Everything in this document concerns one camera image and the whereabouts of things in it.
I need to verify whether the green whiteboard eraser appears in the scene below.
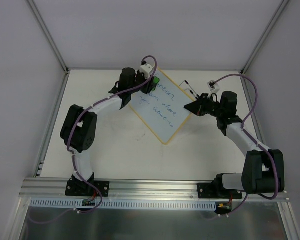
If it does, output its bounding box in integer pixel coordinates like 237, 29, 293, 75
150, 76, 160, 92

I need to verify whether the yellow framed whiteboard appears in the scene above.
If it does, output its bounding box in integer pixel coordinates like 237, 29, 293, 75
129, 69, 195, 145

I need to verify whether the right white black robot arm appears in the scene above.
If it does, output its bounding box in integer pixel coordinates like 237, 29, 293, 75
184, 91, 285, 200

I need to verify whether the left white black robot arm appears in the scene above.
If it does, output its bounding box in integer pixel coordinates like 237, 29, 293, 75
60, 63, 159, 197

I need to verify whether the black whiteboard foot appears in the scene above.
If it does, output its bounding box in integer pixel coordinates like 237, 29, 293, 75
178, 80, 200, 100

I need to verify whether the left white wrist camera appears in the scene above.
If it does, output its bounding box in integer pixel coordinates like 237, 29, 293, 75
139, 63, 154, 79

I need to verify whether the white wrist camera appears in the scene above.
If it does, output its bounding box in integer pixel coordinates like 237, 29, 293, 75
139, 63, 154, 79
207, 81, 220, 94

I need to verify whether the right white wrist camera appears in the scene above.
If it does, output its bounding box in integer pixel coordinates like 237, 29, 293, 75
207, 81, 220, 94

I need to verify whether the left aluminium corner post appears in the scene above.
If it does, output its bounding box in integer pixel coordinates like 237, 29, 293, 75
25, 0, 69, 74

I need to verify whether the aluminium corner post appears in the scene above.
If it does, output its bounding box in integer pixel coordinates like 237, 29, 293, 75
25, 0, 69, 74
240, 0, 291, 74

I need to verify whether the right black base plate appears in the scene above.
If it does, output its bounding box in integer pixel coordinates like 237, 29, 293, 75
197, 182, 243, 200

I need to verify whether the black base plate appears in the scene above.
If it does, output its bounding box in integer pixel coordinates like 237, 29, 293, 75
197, 182, 243, 200
65, 178, 110, 197

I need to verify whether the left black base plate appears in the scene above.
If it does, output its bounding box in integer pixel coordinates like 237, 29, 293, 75
65, 178, 110, 197

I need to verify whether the right aluminium corner post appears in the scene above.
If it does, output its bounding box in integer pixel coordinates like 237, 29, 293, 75
240, 0, 291, 74

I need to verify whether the white slotted cable duct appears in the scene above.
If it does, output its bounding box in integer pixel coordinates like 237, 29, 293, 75
29, 198, 217, 212

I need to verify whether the aluminium mounting rail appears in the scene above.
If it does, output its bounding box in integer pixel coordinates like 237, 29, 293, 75
18, 176, 290, 202

